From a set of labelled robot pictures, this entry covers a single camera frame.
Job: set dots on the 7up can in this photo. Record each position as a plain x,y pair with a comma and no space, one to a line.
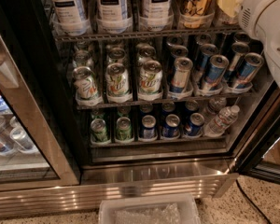
150,77
85,83
117,80

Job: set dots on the front middle 7up can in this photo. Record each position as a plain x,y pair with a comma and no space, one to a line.
117,80

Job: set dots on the left tea bottle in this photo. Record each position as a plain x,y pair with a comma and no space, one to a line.
71,15

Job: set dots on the open right fridge door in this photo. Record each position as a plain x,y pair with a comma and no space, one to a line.
259,155

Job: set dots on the yellow LaCroix can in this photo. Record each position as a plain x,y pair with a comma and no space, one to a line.
193,11

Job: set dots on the water bottle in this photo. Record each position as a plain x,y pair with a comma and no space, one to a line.
221,121
213,106

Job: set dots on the front Red Bull can one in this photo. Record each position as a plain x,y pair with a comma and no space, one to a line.
179,78

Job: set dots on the middle tea bottle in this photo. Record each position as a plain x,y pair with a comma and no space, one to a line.
113,14

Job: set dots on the closed left fridge door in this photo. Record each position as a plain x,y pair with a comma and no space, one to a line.
46,165

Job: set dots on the front Red Bull can two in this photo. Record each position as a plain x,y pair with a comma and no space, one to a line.
214,72

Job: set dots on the green can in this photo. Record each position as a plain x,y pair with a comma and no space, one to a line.
124,129
99,130

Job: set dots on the front right 7up can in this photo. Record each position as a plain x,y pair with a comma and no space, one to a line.
150,77

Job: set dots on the top wire shelf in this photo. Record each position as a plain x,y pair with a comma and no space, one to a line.
146,34

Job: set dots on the front left 7up can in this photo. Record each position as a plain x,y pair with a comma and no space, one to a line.
85,83

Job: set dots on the silver can behind glass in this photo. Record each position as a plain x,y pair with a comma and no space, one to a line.
20,136

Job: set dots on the wire shelf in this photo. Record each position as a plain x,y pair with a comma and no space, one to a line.
146,34
160,99

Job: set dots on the front Red Bull can three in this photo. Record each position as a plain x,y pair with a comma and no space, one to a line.
246,70

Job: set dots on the front water bottle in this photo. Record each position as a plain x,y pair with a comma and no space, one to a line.
221,121

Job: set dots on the tea bottle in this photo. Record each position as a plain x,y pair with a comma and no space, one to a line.
71,15
113,14
156,12

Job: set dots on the green can bottom left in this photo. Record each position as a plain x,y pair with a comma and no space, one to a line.
99,130

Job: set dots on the blue Pepsi can two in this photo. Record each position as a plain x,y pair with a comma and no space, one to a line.
170,127

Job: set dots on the clear plastic bin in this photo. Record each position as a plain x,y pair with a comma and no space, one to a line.
162,209

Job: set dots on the right tea bottle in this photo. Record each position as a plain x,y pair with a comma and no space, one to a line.
156,12

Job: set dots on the blue Pepsi can three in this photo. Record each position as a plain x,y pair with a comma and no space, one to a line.
193,124

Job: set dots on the middle wire shelf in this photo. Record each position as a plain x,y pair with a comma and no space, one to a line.
160,99

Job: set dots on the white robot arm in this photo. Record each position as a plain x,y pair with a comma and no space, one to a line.
260,19

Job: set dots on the rear water bottle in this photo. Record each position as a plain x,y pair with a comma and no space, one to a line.
213,106

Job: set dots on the blue Pepsi can one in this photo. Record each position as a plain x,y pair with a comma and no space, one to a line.
148,125

